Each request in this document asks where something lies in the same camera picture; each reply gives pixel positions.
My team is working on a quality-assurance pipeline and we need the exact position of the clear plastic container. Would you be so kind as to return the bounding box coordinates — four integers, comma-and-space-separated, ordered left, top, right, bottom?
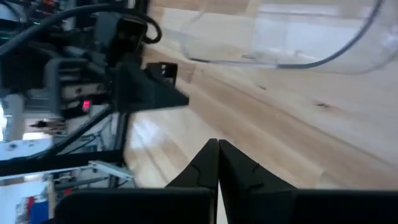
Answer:
178, 0, 398, 76

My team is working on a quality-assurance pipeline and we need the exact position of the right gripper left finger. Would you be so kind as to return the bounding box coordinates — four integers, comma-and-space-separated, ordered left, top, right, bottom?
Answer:
54, 139, 220, 224

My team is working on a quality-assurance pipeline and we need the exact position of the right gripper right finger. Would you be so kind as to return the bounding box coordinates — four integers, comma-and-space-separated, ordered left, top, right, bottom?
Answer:
219, 139, 398, 224

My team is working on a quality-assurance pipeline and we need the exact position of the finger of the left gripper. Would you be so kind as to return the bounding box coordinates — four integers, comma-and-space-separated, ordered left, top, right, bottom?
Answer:
114, 61, 190, 113
144, 62, 179, 91

